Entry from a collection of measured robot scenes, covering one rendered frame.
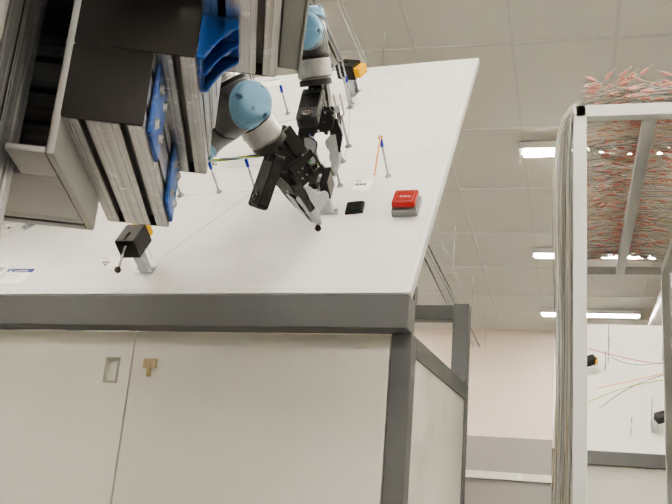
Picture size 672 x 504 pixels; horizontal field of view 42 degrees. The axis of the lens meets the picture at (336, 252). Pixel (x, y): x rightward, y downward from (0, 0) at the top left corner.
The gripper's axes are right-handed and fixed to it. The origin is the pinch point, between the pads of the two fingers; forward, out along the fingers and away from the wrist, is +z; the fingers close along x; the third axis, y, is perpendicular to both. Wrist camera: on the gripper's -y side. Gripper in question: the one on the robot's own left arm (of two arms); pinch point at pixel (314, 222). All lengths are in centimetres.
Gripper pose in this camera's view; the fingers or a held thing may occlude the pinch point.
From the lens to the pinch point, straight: 182.4
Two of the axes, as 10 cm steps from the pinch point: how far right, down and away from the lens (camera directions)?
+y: 6.9, -6.7, 2.7
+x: -4.9, -1.7, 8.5
